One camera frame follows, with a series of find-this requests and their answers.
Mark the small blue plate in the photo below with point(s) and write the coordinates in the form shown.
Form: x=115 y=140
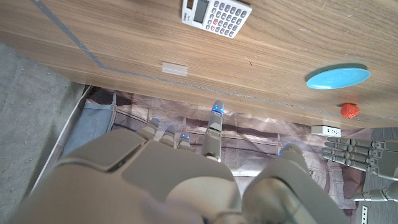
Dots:
x=337 y=79

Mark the printed sofa room backdrop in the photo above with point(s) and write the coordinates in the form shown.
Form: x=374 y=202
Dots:
x=252 y=140

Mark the red toy strawberry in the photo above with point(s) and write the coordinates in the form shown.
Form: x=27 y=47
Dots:
x=349 y=111

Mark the clear tape piece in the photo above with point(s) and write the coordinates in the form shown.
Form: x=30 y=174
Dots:
x=174 y=69

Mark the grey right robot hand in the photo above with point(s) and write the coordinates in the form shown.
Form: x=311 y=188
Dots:
x=140 y=180

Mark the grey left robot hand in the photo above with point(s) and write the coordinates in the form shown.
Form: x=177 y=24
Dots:
x=379 y=155

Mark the white power strip box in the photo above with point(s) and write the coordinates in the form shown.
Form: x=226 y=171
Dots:
x=326 y=131

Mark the white pocket calculator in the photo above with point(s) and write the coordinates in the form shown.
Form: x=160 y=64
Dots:
x=217 y=17

